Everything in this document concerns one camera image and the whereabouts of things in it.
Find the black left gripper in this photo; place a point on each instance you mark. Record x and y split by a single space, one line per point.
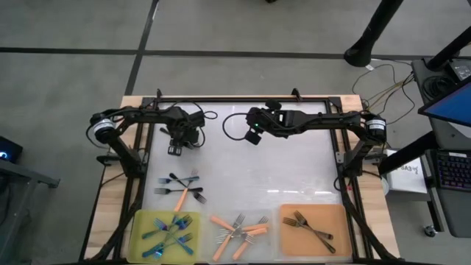
180 123

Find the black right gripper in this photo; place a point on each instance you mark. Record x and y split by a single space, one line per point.
283 123

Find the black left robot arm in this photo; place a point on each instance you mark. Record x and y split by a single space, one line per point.
143 115

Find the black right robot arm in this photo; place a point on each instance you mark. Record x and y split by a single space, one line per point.
331 118

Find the white table mat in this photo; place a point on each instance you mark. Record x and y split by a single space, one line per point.
294 165

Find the yellow plastic tray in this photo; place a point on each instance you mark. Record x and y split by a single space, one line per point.
138 224

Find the orange plastic tray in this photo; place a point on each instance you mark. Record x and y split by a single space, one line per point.
294 243

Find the clear plastic tray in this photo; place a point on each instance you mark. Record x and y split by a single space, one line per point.
265 250

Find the black tripod leg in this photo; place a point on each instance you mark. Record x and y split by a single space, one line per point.
371 33
408 152
452 48

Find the dark grey metal stand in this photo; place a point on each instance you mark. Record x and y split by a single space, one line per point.
37 178

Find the white labelled box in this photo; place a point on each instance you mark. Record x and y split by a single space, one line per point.
408 180

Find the black device with blue light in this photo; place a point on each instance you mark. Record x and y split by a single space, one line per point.
11 147

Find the blue computer screen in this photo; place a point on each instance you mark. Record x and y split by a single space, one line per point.
452 105

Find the backlit black keyboard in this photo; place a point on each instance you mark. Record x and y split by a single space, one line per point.
454 171

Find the black caster wheel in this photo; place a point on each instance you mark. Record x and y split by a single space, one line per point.
430 230

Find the black power adapter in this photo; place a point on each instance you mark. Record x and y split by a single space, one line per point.
460 70

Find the grey equipment cart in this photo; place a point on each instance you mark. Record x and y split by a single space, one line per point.
456 213

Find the black aluminium table frame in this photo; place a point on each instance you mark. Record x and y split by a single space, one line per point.
239 99

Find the grey metal bracket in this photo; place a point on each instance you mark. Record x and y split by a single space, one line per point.
339 157

